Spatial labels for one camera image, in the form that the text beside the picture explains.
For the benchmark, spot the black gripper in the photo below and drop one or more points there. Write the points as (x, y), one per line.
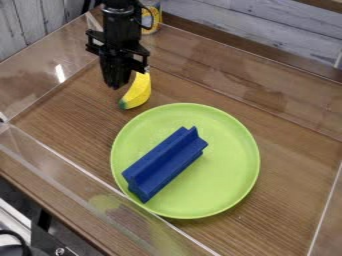
(131, 52)

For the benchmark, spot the yellow banana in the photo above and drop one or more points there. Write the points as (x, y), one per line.
(138, 93)

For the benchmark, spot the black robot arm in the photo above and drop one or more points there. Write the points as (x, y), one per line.
(117, 43)

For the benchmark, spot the green round plate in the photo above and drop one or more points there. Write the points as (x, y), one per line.
(218, 180)

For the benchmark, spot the yellow labelled tin can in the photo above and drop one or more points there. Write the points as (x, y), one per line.
(151, 16)

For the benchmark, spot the blue plastic block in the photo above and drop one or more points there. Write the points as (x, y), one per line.
(150, 174)

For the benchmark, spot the clear acrylic enclosure wall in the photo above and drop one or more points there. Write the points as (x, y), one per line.
(62, 120)

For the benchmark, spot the black metal bracket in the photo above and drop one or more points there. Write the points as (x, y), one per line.
(47, 243)

